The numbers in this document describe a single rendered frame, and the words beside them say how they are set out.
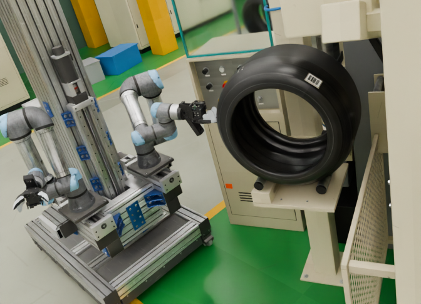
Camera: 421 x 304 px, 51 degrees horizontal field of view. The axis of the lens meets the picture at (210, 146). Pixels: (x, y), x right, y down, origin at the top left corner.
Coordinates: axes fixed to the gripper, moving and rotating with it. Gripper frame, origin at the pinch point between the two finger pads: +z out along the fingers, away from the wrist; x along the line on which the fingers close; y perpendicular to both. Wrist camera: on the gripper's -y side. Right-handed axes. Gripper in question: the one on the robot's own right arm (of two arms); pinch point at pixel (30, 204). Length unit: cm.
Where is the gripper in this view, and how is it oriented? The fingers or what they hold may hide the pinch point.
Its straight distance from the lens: 217.7
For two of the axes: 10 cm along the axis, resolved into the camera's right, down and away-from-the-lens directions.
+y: 1.0, 8.9, 4.4
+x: -9.5, 2.2, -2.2
